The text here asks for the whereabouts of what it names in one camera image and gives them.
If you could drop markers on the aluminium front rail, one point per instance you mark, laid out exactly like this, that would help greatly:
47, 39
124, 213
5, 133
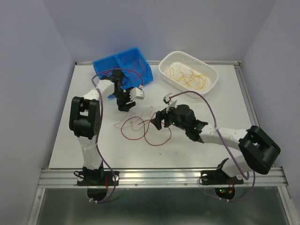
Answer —
155, 178

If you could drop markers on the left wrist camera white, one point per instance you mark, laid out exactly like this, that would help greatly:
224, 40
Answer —
136, 93

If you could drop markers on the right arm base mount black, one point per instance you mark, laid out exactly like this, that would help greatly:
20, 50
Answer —
218, 177

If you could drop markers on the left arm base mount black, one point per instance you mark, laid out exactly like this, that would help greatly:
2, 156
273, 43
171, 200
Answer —
97, 177

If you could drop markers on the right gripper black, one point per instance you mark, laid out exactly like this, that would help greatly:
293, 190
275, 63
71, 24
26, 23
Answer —
160, 115

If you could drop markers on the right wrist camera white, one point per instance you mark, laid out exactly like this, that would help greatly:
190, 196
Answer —
169, 101

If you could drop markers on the white perforated plastic basket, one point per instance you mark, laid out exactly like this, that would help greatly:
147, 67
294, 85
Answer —
187, 73

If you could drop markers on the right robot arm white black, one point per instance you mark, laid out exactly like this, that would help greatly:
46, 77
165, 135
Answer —
258, 150

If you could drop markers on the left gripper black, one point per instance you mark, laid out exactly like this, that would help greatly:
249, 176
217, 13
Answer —
122, 106

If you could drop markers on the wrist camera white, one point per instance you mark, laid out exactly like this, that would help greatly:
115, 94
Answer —
136, 93
169, 101

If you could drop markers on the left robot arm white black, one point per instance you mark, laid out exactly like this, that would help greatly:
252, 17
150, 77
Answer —
86, 115

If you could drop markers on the blue plastic divided bin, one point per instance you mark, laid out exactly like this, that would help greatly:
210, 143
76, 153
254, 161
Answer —
132, 63

